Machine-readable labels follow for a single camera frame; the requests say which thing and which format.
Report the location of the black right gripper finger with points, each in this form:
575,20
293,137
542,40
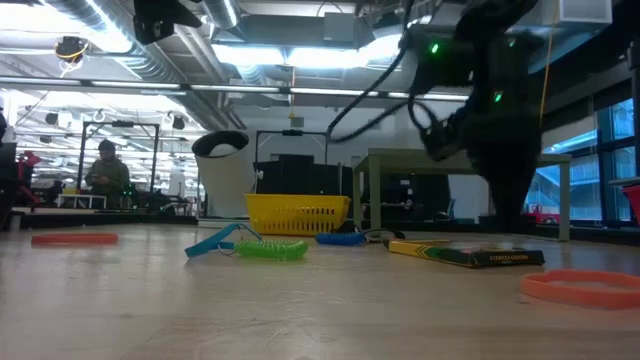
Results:
497,190
517,190

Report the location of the yellow Crayola crayon box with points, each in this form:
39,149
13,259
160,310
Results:
500,258

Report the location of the yellow plastic basket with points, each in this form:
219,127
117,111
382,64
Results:
297,215

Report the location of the long ceiling light strip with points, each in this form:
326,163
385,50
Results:
135,85

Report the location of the green perforated metal shelf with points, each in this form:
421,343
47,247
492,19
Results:
400,161

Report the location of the blue spiral coil wristband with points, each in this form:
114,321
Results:
340,239

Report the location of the person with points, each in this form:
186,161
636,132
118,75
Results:
107,180

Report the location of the black cabinet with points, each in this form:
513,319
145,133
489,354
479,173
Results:
300,175

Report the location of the blue rubber band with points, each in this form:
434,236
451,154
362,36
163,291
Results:
210,242

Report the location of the green spiral coil wristband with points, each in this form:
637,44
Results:
272,250

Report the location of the red-orange rubber band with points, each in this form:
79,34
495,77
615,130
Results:
75,239

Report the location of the silver ceiling air duct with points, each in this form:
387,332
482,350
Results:
125,45

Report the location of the black metal rig frame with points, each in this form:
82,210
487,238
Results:
292,132
120,123

